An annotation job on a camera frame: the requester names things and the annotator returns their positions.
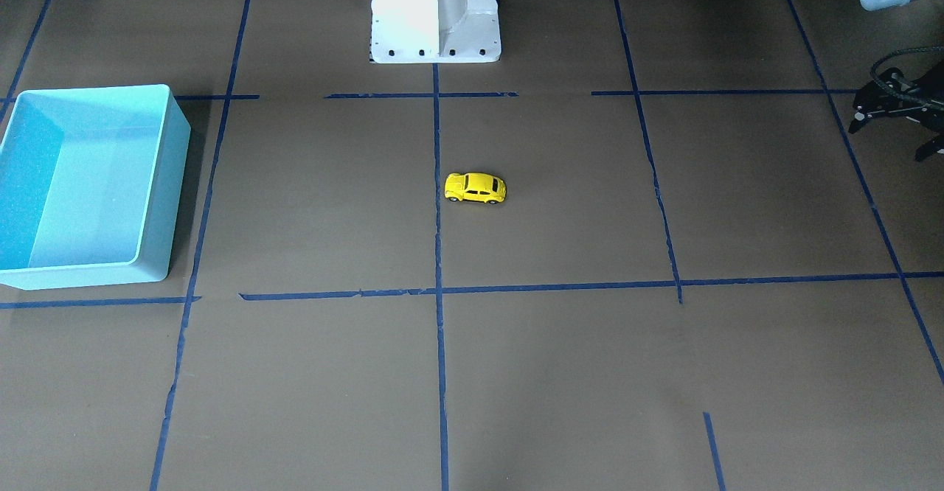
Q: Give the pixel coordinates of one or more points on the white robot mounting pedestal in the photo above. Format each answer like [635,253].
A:
[435,31]

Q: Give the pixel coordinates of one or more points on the turquoise plastic bin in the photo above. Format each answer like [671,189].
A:
[90,186]

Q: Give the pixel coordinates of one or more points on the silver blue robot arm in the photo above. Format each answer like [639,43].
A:
[877,67]

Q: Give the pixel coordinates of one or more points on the yellow beetle toy car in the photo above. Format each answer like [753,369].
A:
[475,187]

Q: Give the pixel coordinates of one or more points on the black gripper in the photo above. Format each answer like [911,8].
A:
[887,99]

